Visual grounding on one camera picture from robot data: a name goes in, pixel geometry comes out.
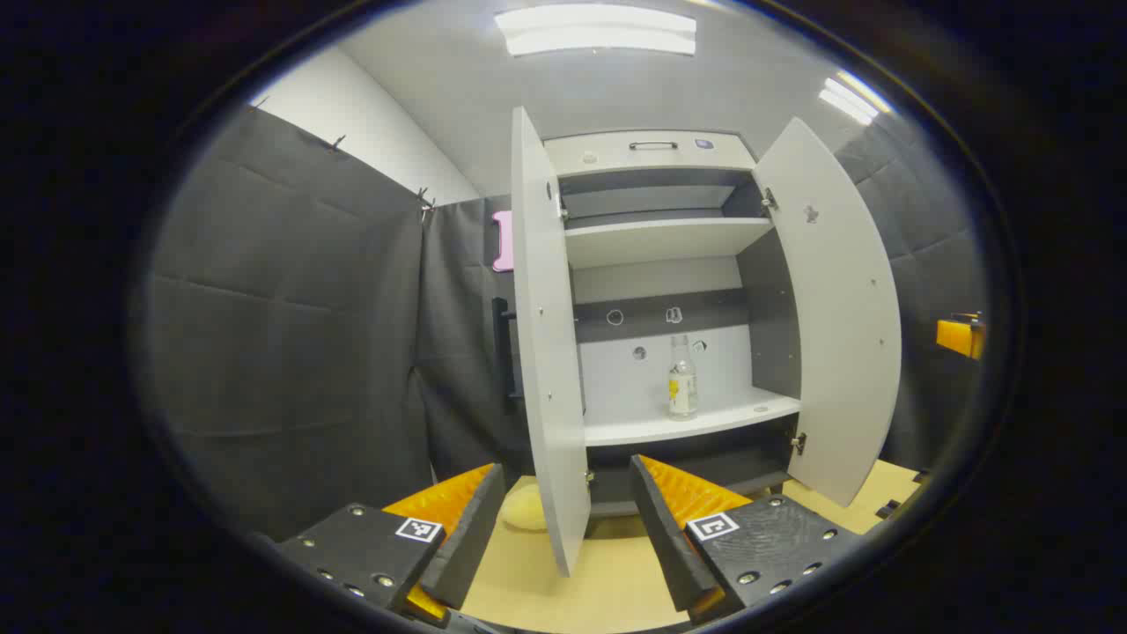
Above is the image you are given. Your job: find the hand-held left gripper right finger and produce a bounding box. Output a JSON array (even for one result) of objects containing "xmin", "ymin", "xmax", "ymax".
[{"xmin": 629, "ymin": 454, "xmax": 868, "ymax": 624}]

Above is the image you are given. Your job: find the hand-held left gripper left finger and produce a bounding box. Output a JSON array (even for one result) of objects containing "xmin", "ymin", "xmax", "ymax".
[{"xmin": 273, "ymin": 462, "xmax": 507, "ymax": 622}]

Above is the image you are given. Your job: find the grey cabinet door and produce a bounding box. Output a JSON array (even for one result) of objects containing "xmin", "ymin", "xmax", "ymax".
[
  {"xmin": 753, "ymin": 116, "xmax": 903, "ymax": 509},
  {"xmin": 491, "ymin": 106, "xmax": 593, "ymax": 578}
]

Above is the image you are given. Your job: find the clear plastic bottle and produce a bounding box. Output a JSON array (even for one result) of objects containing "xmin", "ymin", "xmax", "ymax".
[{"xmin": 667, "ymin": 335, "xmax": 700, "ymax": 421}]

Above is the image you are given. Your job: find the grey cabinet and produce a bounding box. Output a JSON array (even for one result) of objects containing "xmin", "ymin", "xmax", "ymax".
[{"xmin": 541, "ymin": 129, "xmax": 804, "ymax": 520}]

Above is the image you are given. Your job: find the grey cabinet drawer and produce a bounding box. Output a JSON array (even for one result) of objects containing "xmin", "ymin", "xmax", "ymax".
[{"xmin": 543, "ymin": 130, "xmax": 758, "ymax": 177}]

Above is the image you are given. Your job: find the ceiling light panel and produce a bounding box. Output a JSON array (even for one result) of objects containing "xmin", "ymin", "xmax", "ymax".
[
  {"xmin": 819, "ymin": 75, "xmax": 890, "ymax": 124},
  {"xmin": 493, "ymin": 4, "xmax": 698, "ymax": 58}
]

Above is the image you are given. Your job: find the black backdrop cloth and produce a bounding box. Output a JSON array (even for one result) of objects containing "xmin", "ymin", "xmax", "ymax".
[{"xmin": 145, "ymin": 104, "xmax": 987, "ymax": 542}]

